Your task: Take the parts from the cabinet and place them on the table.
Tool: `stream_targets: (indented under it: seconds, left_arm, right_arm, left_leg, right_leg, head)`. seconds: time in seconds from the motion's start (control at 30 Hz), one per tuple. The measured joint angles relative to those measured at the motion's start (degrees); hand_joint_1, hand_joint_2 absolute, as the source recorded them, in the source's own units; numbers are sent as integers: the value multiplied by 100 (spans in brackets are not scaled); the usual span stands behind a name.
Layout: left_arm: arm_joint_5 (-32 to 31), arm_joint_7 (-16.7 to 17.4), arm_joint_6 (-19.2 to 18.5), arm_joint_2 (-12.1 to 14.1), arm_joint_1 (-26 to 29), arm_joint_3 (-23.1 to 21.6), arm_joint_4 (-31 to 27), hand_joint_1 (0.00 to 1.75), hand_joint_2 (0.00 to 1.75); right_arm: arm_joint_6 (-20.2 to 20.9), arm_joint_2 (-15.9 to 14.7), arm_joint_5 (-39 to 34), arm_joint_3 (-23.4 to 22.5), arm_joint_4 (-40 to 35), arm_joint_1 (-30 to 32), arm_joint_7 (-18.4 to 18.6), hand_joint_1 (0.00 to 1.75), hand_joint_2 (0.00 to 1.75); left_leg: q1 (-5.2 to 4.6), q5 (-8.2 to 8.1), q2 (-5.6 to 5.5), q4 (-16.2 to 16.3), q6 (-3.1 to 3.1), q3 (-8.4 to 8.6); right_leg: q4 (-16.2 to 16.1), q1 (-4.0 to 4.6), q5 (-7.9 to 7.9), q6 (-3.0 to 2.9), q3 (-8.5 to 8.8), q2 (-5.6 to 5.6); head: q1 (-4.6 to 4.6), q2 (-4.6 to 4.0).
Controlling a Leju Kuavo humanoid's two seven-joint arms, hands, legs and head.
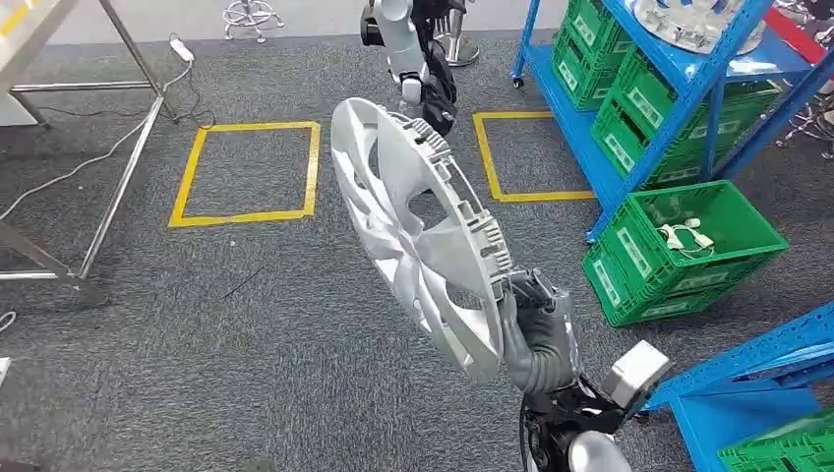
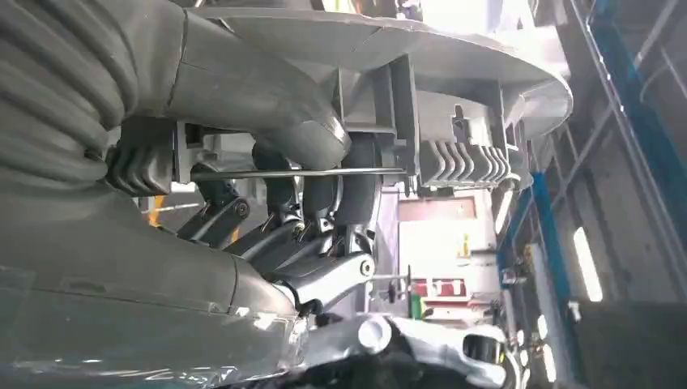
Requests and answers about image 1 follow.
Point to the dark left robot hand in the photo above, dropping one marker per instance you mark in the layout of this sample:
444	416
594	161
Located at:
440	98

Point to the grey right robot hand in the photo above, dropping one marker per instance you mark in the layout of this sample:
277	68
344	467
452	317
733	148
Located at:
544	339

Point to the silver plastic hubcap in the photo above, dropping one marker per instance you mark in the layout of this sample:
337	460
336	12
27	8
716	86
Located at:
417	260

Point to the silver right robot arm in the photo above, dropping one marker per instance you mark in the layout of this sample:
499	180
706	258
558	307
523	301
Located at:
596	456

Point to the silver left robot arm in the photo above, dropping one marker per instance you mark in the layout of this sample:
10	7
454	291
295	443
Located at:
401	39

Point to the chrome stool base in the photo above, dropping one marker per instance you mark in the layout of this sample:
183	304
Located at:
456	49
251	14
814	127

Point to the yellow floor tape square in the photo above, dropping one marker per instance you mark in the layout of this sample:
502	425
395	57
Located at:
189	176
487	156

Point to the green plastic crate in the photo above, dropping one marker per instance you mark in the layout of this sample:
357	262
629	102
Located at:
589	26
635	251
619	153
606	286
782	449
642	104
576	81

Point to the blue metal shelf rack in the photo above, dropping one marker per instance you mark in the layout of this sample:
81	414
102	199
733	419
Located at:
691	78
736	397

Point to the white power strip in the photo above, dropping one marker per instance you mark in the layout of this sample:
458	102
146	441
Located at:
182	49

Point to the steel table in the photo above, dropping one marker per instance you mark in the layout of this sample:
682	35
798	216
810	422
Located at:
120	189

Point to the red shelf beam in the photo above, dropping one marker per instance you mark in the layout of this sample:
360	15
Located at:
795	36

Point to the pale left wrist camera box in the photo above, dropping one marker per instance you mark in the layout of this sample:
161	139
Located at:
411	90

